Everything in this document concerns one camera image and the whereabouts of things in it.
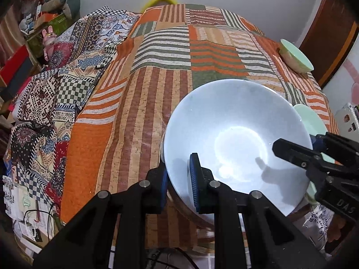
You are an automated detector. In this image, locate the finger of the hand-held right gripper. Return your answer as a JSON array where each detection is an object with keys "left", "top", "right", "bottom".
[
  {"left": 310, "top": 132, "right": 359, "bottom": 169},
  {"left": 272, "top": 138, "right": 326, "bottom": 172}
]

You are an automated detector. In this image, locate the patchwork patterned blanket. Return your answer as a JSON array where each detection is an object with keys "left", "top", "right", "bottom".
[{"left": 3, "top": 6, "right": 142, "bottom": 210}]

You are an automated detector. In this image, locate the person's right hand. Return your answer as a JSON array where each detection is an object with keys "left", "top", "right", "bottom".
[{"left": 327, "top": 216, "right": 354, "bottom": 244}]

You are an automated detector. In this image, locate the pink rabbit toy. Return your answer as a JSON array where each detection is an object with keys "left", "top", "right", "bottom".
[{"left": 42, "top": 26, "right": 57, "bottom": 59}]

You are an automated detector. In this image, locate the black cable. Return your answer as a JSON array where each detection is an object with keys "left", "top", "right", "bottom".
[
  {"left": 22, "top": 202, "right": 58, "bottom": 237},
  {"left": 150, "top": 246, "right": 201, "bottom": 269}
]

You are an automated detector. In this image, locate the white printed cloth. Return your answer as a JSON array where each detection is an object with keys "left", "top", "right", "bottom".
[{"left": 301, "top": 203, "right": 335, "bottom": 251}]

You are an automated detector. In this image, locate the orange striped blanket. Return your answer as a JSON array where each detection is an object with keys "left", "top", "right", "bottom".
[{"left": 60, "top": 3, "right": 340, "bottom": 255}]

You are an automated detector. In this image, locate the stack of papers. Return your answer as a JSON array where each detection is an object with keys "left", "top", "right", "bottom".
[{"left": 3, "top": 174, "right": 57, "bottom": 248}]

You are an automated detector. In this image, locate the grey green stuffed toy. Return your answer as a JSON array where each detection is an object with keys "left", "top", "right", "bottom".
[{"left": 43, "top": 0, "right": 81, "bottom": 20}]

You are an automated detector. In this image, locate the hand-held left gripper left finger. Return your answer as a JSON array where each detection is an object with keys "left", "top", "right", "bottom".
[{"left": 33, "top": 163, "right": 169, "bottom": 269}]

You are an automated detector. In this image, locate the white bowl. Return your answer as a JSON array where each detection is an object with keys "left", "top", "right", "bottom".
[{"left": 163, "top": 79, "right": 314, "bottom": 217}]

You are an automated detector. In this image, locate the mint green bowl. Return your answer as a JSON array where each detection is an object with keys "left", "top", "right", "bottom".
[{"left": 279, "top": 39, "right": 315, "bottom": 74}]

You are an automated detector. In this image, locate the yellow object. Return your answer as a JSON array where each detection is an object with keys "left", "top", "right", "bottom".
[{"left": 144, "top": 0, "right": 177, "bottom": 10}]

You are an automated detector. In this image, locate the white device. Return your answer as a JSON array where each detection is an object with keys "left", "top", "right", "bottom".
[{"left": 335, "top": 102, "right": 359, "bottom": 135}]

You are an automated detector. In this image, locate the mint green plate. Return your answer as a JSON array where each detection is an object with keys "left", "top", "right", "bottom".
[{"left": 293, "top": 104, "right": 335, "bottom": 164}]

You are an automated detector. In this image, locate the red box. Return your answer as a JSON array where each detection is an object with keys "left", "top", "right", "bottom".
[{"left": 0, "top": 45, "right": 34, "bottom": 87}]

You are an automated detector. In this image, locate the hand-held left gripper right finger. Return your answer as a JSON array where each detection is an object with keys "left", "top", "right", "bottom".
[{"left": 189, "top": 153, "right": 327, "bottom": 269}]

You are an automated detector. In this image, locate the brown wooden door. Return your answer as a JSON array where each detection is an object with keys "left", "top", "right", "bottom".
[{"left": 299, "top": 0, "right": 359, "bottom": 89}]

